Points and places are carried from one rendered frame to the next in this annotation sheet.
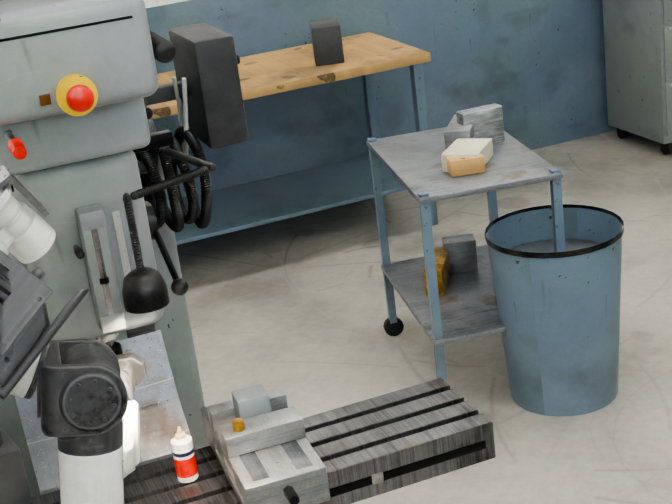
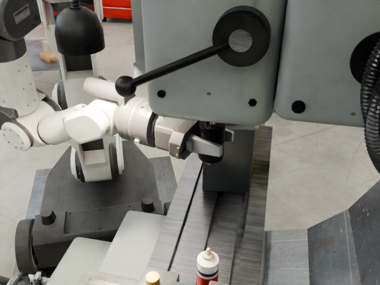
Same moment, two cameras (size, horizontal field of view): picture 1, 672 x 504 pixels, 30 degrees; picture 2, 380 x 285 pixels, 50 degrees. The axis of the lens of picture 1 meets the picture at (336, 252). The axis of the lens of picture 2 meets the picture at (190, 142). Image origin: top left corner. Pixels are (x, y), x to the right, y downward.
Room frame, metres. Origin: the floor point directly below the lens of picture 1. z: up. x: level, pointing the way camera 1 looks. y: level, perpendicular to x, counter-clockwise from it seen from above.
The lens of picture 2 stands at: (2.32, -0.12, 1.61)
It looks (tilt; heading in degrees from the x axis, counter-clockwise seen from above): 33 degrees down; 121
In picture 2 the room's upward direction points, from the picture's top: straight up
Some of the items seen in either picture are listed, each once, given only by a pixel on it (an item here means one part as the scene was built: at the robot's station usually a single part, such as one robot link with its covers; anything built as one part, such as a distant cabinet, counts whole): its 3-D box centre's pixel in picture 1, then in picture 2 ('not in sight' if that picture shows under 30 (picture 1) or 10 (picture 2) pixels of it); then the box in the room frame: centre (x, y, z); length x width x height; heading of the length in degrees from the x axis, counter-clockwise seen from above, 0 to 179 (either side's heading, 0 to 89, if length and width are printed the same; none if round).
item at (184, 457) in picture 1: (183, 452); (207, 268); (2.09, 0.33, 1.01); 0.04 x 0.04 x 0.11
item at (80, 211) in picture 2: not in sight; (100, 178); (1.32, 0.83, 0.59); 0.64 x 0.52 x 0.33; 131
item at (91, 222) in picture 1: (100, 268); (145, 13); (1.94, 0.39, 1.44); 0.04 x 0.04 x 0.21; 19
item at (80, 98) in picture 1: (79, 97); not in sight; (1.80, 0.34, 1.76); 0.04 x 0.03 x 0.04; 109
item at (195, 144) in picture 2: not in sight; (203, 148); (2.04, 0.39, 1.23); 0.06 x 0.02 x 0.03; 4
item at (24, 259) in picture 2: not in sight; (29, 246); (1.28, 0.47, 0.50); 0.20 x 0.05 x 0.20; 131
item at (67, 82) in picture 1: (76, 95); not in sight; (1.82, 0.35, 1.76); 0.06 x 0.02 x 0.06; 109
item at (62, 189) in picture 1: (85, 235); (219, 0); (2.04, 0.42, 1.47); 0.21 x 0.19 x 0.32; 109
